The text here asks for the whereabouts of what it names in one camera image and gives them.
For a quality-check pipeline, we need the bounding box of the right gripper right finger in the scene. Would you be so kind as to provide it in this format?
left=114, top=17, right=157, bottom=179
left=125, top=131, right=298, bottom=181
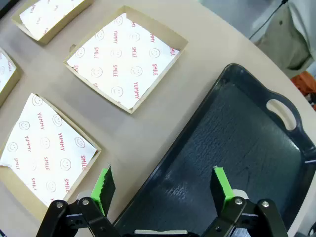
left=204, top=165, right=289, bottom=237

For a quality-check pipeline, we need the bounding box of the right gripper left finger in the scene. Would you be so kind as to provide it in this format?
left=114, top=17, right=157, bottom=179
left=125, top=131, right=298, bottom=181
left=36, top=162, right=121, bottom=237

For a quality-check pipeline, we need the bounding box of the person in beige sweater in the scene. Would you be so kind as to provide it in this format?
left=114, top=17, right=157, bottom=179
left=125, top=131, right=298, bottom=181
left=250, top=0, right=316, bottom=79

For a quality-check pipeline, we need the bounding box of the thin black hanging cable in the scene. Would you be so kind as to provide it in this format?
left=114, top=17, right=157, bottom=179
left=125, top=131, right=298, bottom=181
left=248, top=0, right=289, bottom=40

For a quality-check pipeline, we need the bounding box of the brown cardboard food box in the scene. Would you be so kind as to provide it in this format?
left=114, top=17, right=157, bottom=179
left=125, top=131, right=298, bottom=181
left=11, top=0, right=94, bottom=45
left=0, top=48, right=22, bottom=107
left=0, top=92, right=102, bottom=223
left=63, top=4, right=189, bottom=115

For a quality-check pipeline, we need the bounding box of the black handled tray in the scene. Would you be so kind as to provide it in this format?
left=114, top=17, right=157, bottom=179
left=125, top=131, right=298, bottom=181
left=112, top=63, right=316, bottom=237

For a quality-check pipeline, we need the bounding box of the orange stool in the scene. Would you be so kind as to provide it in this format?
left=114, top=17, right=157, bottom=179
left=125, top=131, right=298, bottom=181
left=290, top=71, right=316, bottom=111

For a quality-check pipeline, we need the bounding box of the white smiley print paper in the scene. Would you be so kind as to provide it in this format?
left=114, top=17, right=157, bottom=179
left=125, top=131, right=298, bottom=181
left=19, top=0, right=86, bottom=41
left=67, top=12, right=180, bottom=109
left=0, top=93, right=97, bottom=207
left=0, top=52, right=17, bottom=92

